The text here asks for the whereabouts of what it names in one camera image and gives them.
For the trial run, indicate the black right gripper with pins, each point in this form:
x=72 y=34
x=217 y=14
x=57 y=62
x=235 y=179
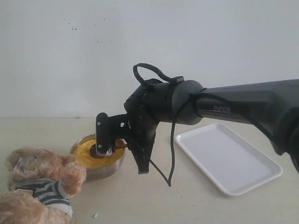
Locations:
x=143 y=128

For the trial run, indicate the brown wooden spoon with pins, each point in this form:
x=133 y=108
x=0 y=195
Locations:
x=95 y=153

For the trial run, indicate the tan teddy bear striped shirt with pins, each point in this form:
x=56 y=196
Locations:
x=40 y=185

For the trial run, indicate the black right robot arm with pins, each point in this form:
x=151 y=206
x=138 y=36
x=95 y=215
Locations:
x=272 y=107

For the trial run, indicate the stainless steel bowl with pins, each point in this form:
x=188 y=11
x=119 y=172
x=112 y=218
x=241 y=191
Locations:
x=104 y=172

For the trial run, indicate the yellow millet grain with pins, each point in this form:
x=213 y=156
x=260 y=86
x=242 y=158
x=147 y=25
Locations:
x=82 y=154

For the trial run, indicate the white rectangular plastic tray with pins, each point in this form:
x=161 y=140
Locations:
x=234 y=165

